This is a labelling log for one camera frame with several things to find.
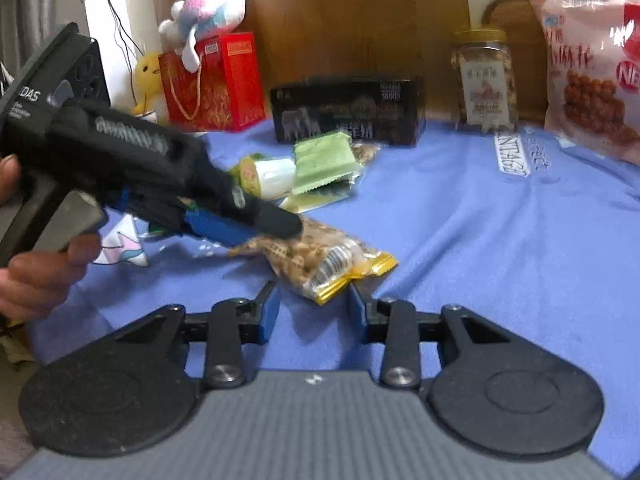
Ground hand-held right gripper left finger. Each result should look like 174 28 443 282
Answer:
116 281 281 390

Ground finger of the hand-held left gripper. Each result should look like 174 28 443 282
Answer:
200 150 303 239
121 189 252 248

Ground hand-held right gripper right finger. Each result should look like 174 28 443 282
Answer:
349 284 506 390

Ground white and green roll packet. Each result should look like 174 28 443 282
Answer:
231 155 297 200

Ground green wafer packet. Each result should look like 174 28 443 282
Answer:
277 182 353 216
291 131 362 196

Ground clear peanut packet gold edges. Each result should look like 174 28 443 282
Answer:
230 217 399 307

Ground small clear nut packet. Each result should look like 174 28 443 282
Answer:
350 141 388 168

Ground black tin box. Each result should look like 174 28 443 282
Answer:
270 76 427 148

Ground person's left hand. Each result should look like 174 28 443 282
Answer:
0 155 103 323

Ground yellow duck plush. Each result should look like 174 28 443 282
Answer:
131 51 166 116

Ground red gift bag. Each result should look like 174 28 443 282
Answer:
158 31 266 133

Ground blue printed tablecloth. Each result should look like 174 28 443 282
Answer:
25 115 640 478

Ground grey curtain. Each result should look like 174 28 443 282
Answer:
0 0 63 68

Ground pink and blue plush toy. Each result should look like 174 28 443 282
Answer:
157 0 249 72

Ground wooden backdrop board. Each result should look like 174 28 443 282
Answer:
150 0 473 121

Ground clear nut jar gold lid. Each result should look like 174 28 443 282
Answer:
450 29 518 133

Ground round wooden cutting board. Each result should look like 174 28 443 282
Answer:
481 0 551 121

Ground large pink snack bag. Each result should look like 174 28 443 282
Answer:
529 0 640 166

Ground thin black wall cables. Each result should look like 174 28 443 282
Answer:
95 0 143 61

